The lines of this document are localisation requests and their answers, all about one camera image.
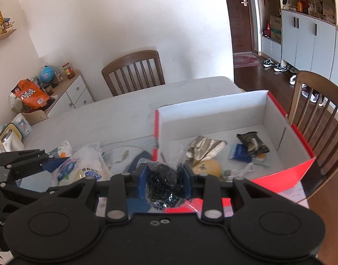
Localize red shoe box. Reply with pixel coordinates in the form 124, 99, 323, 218
151, 89, 316, 214

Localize silver foil snack bag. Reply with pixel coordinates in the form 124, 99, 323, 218
186, 136, 227, 166

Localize blue globe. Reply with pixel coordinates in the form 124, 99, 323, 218
39, 66, 55, 83

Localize tissue paper pack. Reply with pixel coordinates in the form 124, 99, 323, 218
48, 140, 73, 158

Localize blueberry bread clear package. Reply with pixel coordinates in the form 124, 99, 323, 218
51, 142, 113, 187

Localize brown door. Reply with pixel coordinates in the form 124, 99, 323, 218
226, 0, 253, 53

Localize white usb cable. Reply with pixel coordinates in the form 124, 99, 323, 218
223, 162, 256, 181

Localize clear bag black clips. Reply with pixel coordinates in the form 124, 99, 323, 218
139, 147, 199, 214

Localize white side drawer cabinet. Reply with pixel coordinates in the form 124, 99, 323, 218
22, 70, 94, 126

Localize blue white small packet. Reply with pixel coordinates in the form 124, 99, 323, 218
227, 143, 272, 167

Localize orange snack bag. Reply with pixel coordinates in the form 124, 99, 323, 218
11, 79, 53, 110

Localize yellow round bun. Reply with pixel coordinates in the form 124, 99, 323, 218
192, 159, 222, 180

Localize black snack packet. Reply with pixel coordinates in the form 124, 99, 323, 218
236, 131, 270, 156

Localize white cabinet with shelves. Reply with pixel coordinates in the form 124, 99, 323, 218
255, 0, 338, 85

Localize brown wooden chair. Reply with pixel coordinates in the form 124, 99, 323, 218
101, 50, 165, 96

